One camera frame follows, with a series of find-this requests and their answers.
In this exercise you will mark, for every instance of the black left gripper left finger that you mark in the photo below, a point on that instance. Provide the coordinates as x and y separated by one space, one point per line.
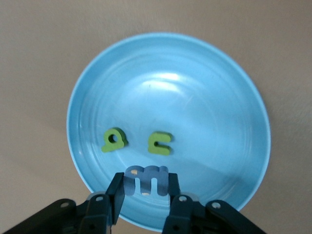
97 214

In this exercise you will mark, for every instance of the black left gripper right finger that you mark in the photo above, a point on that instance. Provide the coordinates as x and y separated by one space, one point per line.
185 217

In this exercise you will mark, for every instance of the blue letter m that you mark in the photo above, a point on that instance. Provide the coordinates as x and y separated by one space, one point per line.
162 180

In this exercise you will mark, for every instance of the green letter q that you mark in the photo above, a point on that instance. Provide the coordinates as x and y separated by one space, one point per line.
108 146

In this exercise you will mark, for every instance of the green letter n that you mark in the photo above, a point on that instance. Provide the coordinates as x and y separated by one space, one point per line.
153 143

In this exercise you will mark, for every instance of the blue plate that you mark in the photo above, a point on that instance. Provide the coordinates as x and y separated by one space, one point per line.
195 97

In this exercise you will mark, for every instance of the brown table mat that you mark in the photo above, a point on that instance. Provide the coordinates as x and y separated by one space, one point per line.
36 73

